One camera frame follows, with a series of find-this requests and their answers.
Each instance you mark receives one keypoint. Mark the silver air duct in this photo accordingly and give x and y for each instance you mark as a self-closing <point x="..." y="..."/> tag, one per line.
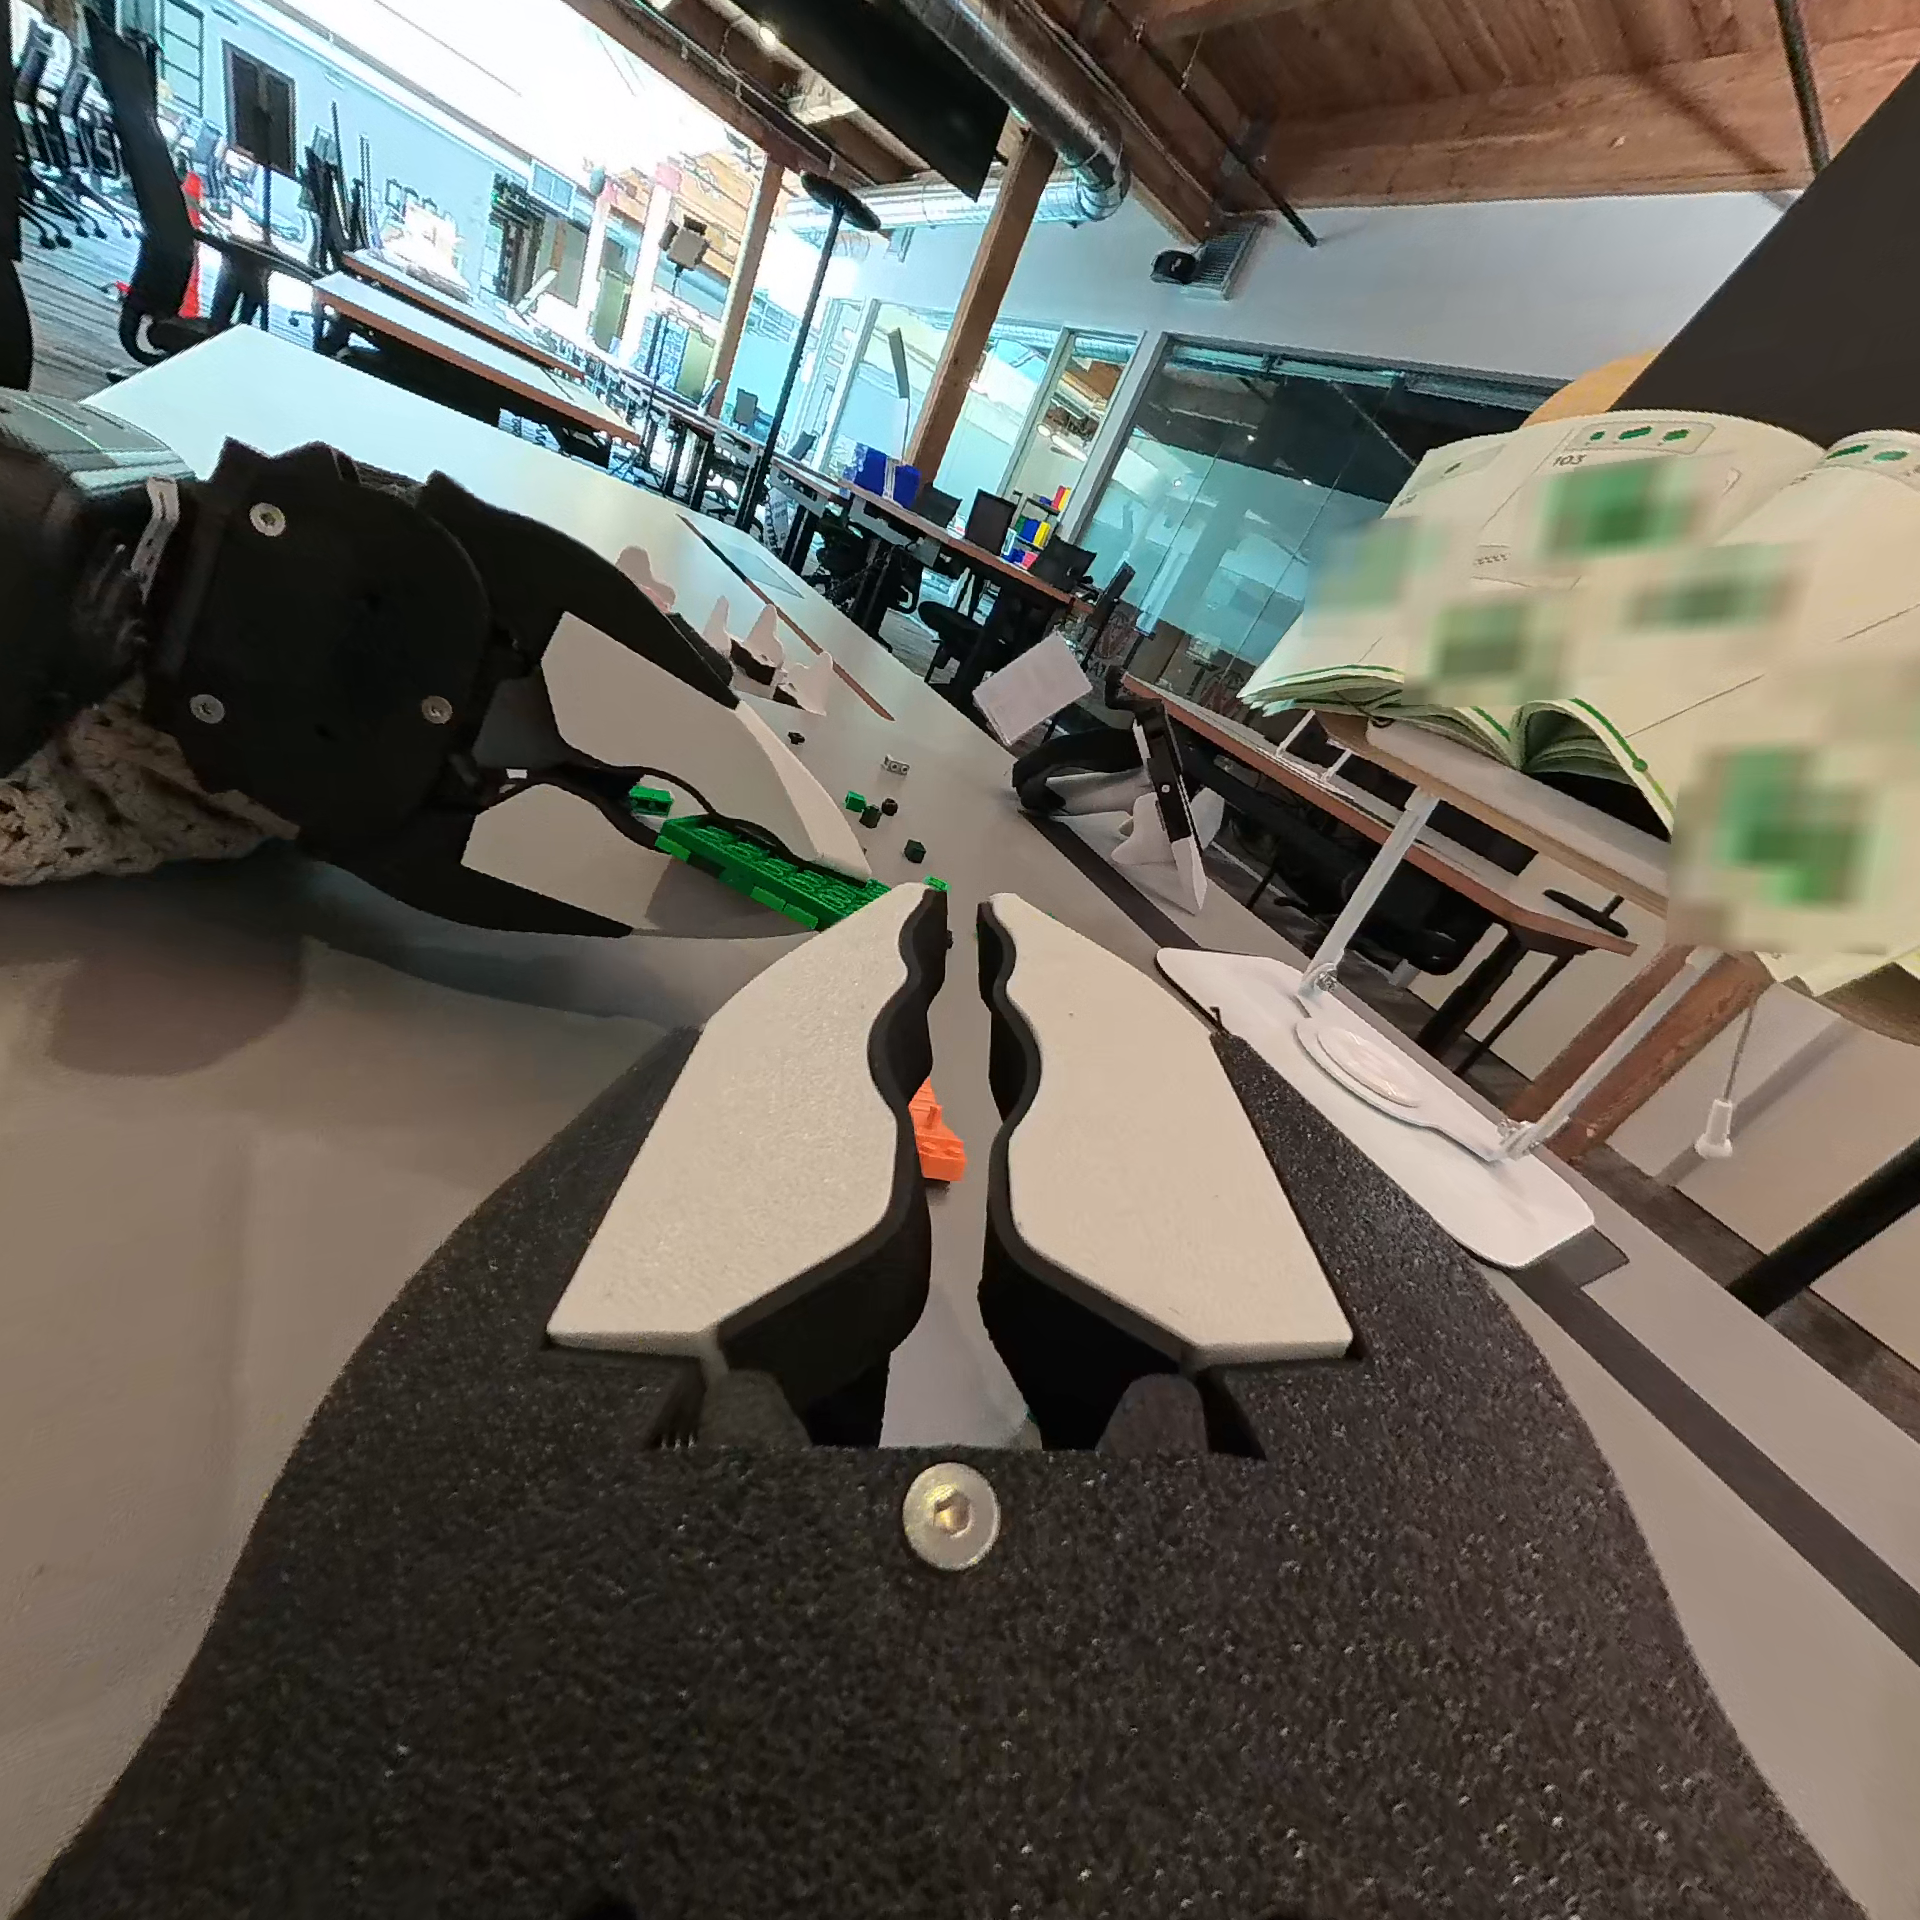
<point x="1088" y="165"/>

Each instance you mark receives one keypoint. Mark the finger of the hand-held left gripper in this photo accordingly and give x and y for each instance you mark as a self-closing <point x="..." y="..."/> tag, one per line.
<point x="557" y="855"/>
<point x="705" y="751"/>

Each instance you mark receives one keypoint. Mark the black bag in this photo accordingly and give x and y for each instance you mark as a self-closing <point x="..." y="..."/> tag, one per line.
<point x="1066" y="774"/>

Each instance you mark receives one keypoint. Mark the white phone holder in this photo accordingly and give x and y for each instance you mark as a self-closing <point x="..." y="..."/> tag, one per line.
<point x="1161" y="870"/>

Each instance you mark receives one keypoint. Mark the lego instruction booklet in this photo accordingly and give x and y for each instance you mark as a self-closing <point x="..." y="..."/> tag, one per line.
<point x="1576" y="743"/>

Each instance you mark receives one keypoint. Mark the wall vent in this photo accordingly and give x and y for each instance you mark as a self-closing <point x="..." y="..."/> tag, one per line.
<point x="1233" y="260"/>

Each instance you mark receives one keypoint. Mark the orange brick separator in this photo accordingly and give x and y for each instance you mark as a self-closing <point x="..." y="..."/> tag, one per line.
<point x="937" y="1141"/>

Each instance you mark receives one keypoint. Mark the tan round board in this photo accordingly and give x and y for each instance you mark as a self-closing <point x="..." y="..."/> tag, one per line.
<point x="1598" y="393"/>

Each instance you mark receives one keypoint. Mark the green lego plate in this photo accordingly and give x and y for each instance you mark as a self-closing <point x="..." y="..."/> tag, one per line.
<point x="751" y="870"/>

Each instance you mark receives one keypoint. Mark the dark grey panel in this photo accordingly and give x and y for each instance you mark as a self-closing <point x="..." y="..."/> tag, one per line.
<point x="1799" y="300"/>

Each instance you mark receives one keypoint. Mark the black floor lamp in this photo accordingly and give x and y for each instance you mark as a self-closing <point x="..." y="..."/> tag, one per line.
<point x="839" y="202"/>

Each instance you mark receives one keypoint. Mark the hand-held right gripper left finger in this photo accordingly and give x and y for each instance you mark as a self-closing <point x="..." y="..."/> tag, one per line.
<point x="751" y="1170"/>

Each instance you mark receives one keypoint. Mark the black phone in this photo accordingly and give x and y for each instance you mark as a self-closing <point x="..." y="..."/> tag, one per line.
<point x="1167" y="780"/>

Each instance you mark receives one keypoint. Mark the white wedge-shaped part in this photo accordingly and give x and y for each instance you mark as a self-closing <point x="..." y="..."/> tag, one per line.
<point x="721" y="624"/>
<point x="646" y="581"/>
<point x="796" y="669"/>

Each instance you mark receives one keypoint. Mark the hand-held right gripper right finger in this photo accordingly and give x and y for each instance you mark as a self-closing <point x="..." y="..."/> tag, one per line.
<point x="1170" y="1184"/>

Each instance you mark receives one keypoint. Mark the wooden desk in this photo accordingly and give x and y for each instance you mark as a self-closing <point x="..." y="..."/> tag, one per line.
<point x="452" y="338"/>
<point x="1471" y="855"/>

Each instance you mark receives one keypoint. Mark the black hanging monitor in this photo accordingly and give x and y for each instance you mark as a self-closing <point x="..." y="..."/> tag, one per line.
<point x="886" y="77"/>

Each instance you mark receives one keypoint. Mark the white sign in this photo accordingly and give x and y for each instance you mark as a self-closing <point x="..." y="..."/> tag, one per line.
<point x="1031" y="693"/>

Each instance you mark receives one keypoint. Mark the wooden post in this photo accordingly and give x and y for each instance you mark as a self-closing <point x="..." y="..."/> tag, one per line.
<point x="984" y="300"/>

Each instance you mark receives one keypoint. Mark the black office chair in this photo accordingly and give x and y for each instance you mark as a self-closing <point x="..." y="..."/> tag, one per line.
<point x="150" y="196"/>

